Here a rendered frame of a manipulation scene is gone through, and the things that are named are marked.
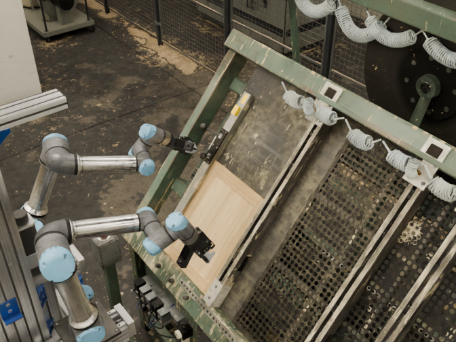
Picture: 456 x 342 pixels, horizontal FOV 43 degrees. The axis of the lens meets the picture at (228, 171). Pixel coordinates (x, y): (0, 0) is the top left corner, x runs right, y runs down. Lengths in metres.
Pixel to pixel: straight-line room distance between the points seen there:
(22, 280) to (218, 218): 1.00
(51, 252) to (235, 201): 1.10
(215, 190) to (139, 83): 3.77
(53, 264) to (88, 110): 4.20
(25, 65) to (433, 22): 4.74
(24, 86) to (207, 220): 3.97
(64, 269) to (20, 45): 4.49
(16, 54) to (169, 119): 1.73
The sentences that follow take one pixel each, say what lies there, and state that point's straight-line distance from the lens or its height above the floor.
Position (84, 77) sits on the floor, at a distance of 6.86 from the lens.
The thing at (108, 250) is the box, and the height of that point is 0.88.
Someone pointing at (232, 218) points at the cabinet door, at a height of 1.19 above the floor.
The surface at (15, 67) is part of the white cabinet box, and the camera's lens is 6.45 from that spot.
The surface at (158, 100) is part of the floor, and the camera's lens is 6.23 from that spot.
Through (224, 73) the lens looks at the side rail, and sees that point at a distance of 3.11.
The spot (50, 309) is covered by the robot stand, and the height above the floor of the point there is 1.05.
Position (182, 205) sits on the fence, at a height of 1.11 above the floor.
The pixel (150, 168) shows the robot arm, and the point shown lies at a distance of 2.66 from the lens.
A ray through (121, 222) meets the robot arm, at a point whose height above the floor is 1.60.
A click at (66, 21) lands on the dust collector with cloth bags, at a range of 7.89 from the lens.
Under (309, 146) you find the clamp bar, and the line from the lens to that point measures 2.61.
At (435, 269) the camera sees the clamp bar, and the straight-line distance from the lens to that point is 2.28.
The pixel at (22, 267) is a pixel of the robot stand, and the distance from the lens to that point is 2.45.
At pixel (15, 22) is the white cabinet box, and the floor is 0.83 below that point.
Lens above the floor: 3.09
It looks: 37 degrees down
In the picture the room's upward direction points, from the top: straight up
